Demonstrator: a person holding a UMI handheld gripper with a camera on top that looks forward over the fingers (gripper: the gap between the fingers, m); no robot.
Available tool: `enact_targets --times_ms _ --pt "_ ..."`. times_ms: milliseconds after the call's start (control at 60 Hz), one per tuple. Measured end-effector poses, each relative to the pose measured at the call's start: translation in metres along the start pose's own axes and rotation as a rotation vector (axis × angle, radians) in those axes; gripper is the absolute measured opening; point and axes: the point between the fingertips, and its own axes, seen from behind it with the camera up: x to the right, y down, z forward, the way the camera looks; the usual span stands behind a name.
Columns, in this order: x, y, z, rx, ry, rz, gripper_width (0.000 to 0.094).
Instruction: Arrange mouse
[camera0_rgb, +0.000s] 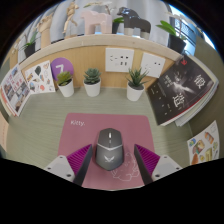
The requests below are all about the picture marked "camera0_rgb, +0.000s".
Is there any white sticker sheet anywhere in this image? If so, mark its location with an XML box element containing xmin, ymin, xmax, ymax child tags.
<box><xmin>186</xmin><ymin>120</ymin><xmax>221</xmax><ymax>167</ymax></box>
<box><xmin>24</xmin><ymin>59</ymin><xmax>56</xmax><ymax>96</ymax></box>

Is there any grey computer mouse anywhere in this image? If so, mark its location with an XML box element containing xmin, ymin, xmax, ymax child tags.
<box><xmin>95</xmin><ymin>127</ymin><xmax>124</xmax><ymax>172</ymax></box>

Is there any pink mouse pad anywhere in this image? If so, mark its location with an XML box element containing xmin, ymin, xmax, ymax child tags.
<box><xmin>57</xmin><ymin>112</ymin><xmax>158</xmax><ymax>192</ymax></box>

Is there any black book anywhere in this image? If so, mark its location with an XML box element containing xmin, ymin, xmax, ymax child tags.
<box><xmin>146</xmin><ymin>54</ymin><xmax>215</xmax><ymax>127</ymax></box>

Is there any stack of white books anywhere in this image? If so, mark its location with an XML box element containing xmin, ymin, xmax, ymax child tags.
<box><xmin>174</xmin><ymin>54</ymin><xmax>220</xmax><ymax>128</ymax></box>

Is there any grey-green desk partition panel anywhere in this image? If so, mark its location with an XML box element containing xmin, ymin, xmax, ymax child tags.
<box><xmin>193</xmin><ymin>33</ymin><xmax>224</xmax><ymax>161</ymax></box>

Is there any white wall switch plate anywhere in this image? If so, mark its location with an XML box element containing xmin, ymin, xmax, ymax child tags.
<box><xmin>139</xmin><ymin>52</ymin><xmax>167</xmax><ymax>79</ymax></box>

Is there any purple round sign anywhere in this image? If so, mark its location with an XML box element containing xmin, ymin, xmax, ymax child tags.
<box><xmin>50</xmin><ymin>57</ymin><xmax>75</xmax><ymax>82</ymax></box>

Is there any dark grey horse figurine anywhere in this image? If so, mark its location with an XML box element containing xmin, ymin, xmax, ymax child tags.
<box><xmin>116</xmin><ymin>6</ymin><xmax>153</xmax><ymax>40</ymax></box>

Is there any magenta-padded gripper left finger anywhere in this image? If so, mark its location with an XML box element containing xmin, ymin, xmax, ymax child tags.
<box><xmin>43</xmin><ymin>143</ymin><xmax>94</xmax><ymax>186</ymax></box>

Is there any grey curtain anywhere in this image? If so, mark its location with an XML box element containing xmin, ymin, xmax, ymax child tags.
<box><xmin>19</xmin><ymin>0</ymin><xmax>174</xmax><ymax>44</ymax></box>

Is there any pink horse figurine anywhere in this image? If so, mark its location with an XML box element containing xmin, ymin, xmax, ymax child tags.
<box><xmin>80</xmin><ymin>9</ymin><xmax>113</xmax><ymax>36</ymax></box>

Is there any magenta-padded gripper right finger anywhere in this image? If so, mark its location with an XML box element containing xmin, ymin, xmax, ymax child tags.
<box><xmin>133</xmin><ymin>143</ymin><xmax>183</xmax><ymax>185</ymax></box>

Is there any white wall socket plate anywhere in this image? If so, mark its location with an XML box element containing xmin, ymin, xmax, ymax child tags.
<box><xmin>104</xmin><ymin>47</ymin><xmax>135</xmax><ymax>74</ymax></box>

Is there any window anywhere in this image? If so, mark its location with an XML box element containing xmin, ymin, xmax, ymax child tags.
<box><xmin>166</xmin><ymin>3</ymin><xmax>214</xmax><ymax>54</ymax></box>

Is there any small succulent in white pot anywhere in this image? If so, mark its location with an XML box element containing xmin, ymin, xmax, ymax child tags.
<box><xmin>55</xmin><ymin>70</ymin><xmax>75</xmax><ymax>98</ymax></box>
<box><xmin>82</xmin><ymin>67</ymin><xmax>102</xmax><ymax>98</ymax></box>
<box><xmin>125</xmin><ymin>67</ymin><xmax>149</xmax><ymax>102</ymax></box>

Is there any red-edged photo magazine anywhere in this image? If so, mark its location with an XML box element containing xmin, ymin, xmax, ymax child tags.
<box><xmin>0</xmin><ymin>63</ymin><xmax>32</xmax><ymax>118</ymax></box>

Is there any wooden desk back shelf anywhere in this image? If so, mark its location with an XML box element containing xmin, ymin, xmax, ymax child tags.
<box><xmin>13</xmin><ymin>33</ymin><xmax>188</xmax><ymax>91</ymax></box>

